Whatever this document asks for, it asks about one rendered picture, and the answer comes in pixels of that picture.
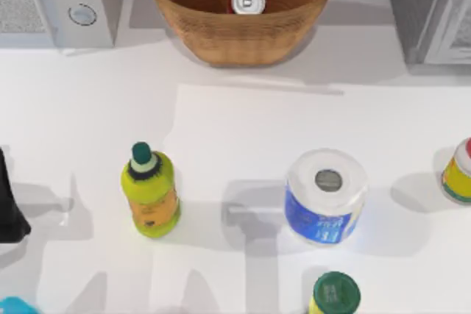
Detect brown woven basket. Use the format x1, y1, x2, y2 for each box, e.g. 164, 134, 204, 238
148, 0, 335, 68

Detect green bottle with dark cap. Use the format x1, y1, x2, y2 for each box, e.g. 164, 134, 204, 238
120, 141, 182, 239

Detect blue and white bottle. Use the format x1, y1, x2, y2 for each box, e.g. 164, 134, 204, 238
284, 149, 369, 247

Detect pale microwave oven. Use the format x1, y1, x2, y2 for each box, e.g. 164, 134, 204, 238
0, 0, 129, 49

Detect yellow bottle with green cap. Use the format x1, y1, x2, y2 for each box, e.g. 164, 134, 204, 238
308, 271, 362, 314

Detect microwave knob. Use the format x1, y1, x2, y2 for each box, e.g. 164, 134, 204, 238
68, 3, 98, 26

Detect yellow bottle with red cap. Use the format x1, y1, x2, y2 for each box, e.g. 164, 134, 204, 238
440, 137, 471, 205

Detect light blue object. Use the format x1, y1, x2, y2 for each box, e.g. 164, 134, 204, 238
0, 296, 40, 314

